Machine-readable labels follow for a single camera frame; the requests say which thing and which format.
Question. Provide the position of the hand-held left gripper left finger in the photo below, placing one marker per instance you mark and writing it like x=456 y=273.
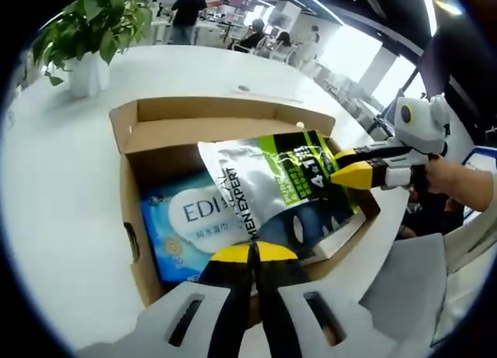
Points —
x=217 y=311

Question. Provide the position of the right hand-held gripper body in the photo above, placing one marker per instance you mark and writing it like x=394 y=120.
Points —
x=423 y=129

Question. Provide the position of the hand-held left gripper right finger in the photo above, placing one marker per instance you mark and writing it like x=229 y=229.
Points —
x=287 y=307

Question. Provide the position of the white medicine box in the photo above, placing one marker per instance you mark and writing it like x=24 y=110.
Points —
x=338 y=239

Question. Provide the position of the blue wet wipes pack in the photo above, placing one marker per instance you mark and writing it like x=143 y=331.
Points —
x=182 y=233

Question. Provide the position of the silver green soft pouch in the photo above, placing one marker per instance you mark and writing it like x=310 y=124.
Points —
x=264 y=179

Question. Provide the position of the brown cardboard shoe box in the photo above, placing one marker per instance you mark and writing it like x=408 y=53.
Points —
x=163 y=140

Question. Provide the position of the person's right hand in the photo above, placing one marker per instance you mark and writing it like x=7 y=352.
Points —
x=438 y=181

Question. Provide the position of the person's dark trousers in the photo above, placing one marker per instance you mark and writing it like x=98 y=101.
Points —
x=427 y=218

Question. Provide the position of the blue white poster board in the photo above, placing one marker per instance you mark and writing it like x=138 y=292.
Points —
x=481 y=158

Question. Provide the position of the person's beige shirt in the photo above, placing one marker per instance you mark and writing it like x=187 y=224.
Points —
x=473 y=241

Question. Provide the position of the grey mesh office chair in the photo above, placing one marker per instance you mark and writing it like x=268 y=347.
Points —
x=407 y=280

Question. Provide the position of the white office chair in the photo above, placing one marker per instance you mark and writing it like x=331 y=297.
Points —
x=281 y=53

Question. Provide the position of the green plant in white pot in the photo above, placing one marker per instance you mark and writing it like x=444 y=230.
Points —
x=97 y=20

